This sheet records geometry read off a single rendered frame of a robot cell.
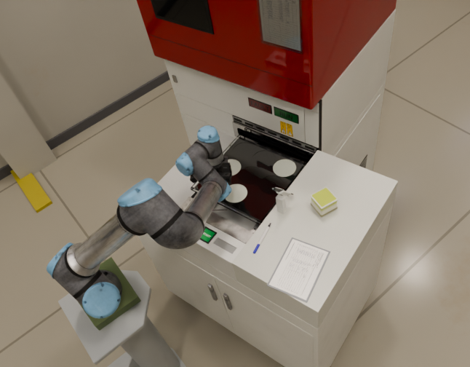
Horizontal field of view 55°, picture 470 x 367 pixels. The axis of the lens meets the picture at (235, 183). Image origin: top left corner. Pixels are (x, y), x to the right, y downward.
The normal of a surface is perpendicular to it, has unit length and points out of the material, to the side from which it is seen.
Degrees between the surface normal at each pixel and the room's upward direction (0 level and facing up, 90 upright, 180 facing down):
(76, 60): 90
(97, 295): 51
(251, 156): 0
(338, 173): 0
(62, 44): 90
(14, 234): 0
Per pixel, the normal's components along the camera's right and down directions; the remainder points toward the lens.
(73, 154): -0.14, -0.63
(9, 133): 0.62, 0.54
